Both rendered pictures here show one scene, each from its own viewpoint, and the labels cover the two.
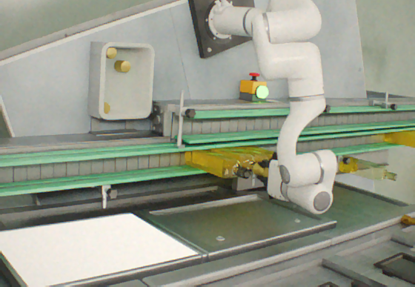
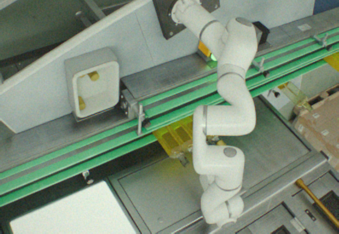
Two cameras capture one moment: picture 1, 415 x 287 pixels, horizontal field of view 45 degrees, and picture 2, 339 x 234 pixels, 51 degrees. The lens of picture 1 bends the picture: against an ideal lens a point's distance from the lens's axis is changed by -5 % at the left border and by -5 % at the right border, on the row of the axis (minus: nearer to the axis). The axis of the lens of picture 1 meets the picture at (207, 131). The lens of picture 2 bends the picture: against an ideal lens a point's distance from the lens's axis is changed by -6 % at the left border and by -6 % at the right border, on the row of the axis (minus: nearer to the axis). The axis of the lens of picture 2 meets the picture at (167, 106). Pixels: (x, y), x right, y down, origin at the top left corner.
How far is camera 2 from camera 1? 1.03 m
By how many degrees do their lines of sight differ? 38
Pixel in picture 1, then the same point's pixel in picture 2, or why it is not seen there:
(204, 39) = (167, 28)
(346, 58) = not seen: outside the picture
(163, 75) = (130, 58)
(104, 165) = not seen: hidden behind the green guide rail
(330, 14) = not seen: outside the picture
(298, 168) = (212, 220)
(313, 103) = (229, 192)
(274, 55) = (204, 167)
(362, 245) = (258, 217)
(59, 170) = not seen: hidden behind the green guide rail
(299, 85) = (221, 182)
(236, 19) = (194, 28)
